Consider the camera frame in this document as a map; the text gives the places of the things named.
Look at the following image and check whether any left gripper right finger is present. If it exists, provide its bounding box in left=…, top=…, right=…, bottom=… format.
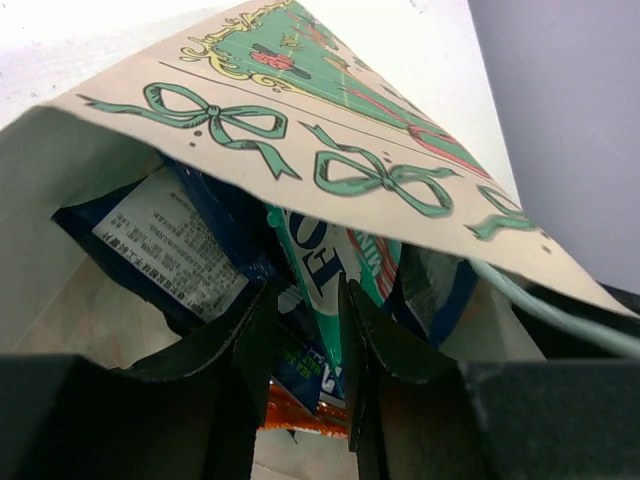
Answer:
left=338, top=279, right=639, bottom=479

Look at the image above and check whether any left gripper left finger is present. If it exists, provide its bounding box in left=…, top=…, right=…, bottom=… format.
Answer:
left=1, top=283, right=279, bottom=479

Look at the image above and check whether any blue cookie snack packet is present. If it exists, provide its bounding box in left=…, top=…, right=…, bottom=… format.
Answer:
left=52, top=158, right=288, bottom=336

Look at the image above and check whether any green mint snack packet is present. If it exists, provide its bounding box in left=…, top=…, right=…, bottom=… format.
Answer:
left=266, top=205, right=402, bottom=373

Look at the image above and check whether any green printed paper bag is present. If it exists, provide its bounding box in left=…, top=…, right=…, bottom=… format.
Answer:
left=0, top=0, right=640, bottom=480

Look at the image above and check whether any orange snack packet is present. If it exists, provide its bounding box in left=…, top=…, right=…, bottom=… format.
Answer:
left=261, top=384, right=348, bottom=440

